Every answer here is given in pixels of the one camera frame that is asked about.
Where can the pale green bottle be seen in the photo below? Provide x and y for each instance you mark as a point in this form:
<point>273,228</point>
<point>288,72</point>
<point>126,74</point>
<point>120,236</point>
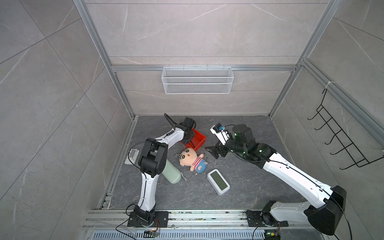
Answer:
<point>171,173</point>

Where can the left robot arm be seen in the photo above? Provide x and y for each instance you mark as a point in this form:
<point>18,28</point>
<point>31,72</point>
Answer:
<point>151,163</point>

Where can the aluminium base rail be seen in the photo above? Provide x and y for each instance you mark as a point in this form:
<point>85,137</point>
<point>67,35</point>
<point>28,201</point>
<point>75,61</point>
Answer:
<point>193,225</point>

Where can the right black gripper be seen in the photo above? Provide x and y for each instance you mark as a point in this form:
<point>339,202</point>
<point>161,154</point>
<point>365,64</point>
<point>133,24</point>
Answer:
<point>214,151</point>

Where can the black wire hook rack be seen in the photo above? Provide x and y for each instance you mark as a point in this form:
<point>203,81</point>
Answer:
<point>348,146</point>

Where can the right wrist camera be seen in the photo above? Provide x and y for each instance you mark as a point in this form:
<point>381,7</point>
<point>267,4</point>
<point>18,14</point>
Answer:
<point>220,132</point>

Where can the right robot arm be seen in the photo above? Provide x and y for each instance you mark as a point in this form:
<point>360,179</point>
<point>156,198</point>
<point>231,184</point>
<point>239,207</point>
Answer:
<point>324,205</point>

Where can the white wire mesh basket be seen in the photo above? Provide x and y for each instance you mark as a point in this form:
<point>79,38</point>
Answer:
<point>199,80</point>

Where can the white digital clock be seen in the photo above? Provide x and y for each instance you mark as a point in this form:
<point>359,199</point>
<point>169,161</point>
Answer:
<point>218,182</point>

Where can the plush doll toy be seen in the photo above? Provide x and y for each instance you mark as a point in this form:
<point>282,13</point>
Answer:
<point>189,158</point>

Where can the red plastic bin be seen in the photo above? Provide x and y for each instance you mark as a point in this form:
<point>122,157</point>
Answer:
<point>196,142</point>

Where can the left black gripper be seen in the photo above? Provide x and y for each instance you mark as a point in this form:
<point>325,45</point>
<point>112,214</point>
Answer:
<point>193,133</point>

